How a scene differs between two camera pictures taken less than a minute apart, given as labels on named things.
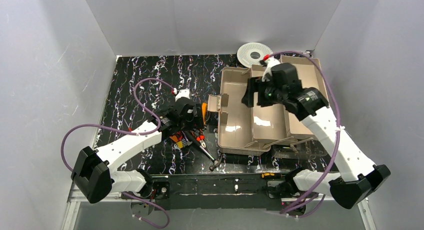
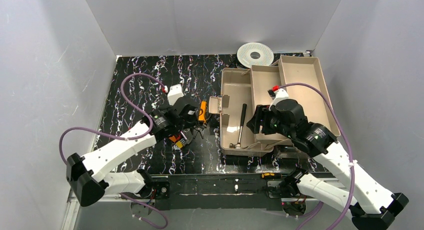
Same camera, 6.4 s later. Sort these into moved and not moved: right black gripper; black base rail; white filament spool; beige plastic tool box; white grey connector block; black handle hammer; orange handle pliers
Moved: right black gripper; white grey connector block; black handle hammer
Not moved: black base rail; white filament spool; orange handle pliers; beige plastic tool box
